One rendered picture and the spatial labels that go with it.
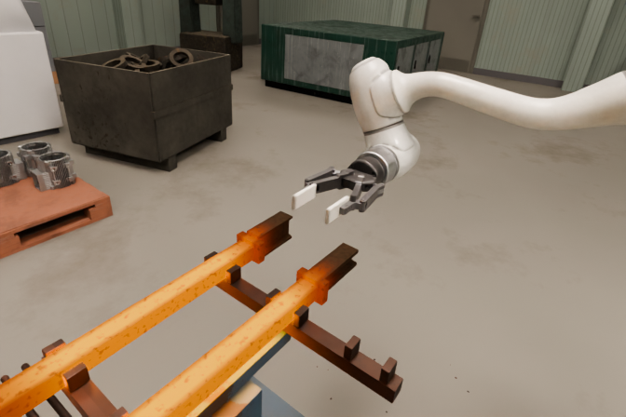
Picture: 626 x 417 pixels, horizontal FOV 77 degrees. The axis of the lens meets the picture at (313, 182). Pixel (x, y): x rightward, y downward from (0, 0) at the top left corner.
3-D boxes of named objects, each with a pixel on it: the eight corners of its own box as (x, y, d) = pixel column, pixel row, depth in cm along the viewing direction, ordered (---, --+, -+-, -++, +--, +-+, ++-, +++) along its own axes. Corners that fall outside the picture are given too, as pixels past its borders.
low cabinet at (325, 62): (388, 113, 476) (400, 41, 439) (259, 86, 562) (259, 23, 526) (435, 86, 641) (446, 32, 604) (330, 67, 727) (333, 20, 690)
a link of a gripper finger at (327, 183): (356, 171, 84) (351, 168, 85) (311, 181, 78) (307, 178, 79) (354, 187, 86) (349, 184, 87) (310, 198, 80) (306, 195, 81)
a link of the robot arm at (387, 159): (361, 175, 98) (349, 183, 93) (366, 141, 94) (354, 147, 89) (395, 186, 93) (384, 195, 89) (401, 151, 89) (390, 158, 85)
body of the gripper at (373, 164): (384, 192, 89) (364, 207, 82) (351, 180, 93) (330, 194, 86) (389, 161, 85) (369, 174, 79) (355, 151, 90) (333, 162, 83)
